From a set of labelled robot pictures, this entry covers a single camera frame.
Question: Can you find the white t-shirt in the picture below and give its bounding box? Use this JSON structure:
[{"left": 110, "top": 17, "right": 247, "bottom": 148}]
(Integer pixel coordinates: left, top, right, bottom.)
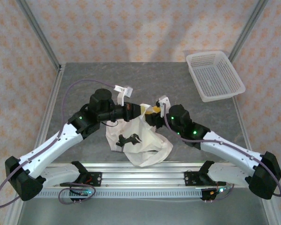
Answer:
[{"left": 105, "top": 103, "right": 174, "bottom": 167}]

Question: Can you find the white perforated plastic basket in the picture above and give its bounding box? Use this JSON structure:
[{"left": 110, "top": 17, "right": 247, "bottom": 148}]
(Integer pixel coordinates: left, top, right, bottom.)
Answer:
[{"left": 185, "top": 51, "right": 246, "bottom": 103}]

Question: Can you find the small green-lit circuit board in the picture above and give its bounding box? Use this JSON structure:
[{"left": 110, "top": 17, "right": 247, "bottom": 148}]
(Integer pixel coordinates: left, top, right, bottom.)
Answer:
[
  {"left": 70, "top": 188, "right": 92, "bottom": 197},
  {"left": 209, "top": 187, "right": 230, "bottom": 195}
]

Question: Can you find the grey metal sheet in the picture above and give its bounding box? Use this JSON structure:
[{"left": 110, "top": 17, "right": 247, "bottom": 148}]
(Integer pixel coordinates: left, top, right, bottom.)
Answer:
[{"left": 17, "top": 198, "right": 271, "bottom": 225}]

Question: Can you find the aluminium table side rail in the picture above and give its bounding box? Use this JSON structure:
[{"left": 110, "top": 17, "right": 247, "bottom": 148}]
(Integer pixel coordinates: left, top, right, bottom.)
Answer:
[
  {"left": 3, "top": 65, "right": 66, "bottom": 225},
  {"left": 231, "top": 96, "right": 281, "bottom": 225}
]

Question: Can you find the aluminium mounting rail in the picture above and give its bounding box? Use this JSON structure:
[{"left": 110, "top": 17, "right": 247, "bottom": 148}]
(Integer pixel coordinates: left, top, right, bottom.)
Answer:
[{"left": 41, "top": 161, "right": 251, "bottom": 188}]

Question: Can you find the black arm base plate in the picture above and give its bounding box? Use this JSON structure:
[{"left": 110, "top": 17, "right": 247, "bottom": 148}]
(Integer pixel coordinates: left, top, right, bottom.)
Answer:
[
  {"left": 85, "top": 172, "right": 103, "bottom": 187},
  {"left": 184, "top": 172, "right": 201, "bottom": 187}
]

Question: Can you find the slotted grey cable duct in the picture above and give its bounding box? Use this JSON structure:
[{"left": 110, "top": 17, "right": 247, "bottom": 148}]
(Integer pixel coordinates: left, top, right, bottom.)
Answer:
[{"left": 35, "top": 188, "right": 203, "bottom": 199}]

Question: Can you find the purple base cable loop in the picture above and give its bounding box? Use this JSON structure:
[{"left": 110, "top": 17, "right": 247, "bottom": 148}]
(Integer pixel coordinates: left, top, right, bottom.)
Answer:
[
  {"left": 58, "top": 182, "right": 97, "bottom": 204},
  {"left": 205, "top": 182, "right": 236, "bottom": 203}
]

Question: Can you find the aluminium frame post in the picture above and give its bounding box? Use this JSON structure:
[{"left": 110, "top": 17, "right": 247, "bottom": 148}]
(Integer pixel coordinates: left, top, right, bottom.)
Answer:
[
  {"left": 19, "top": 0, "right": 62, "bottom": 69},
  {"left": 227, "top": 0, "right": 270, "bottom": 61}
]

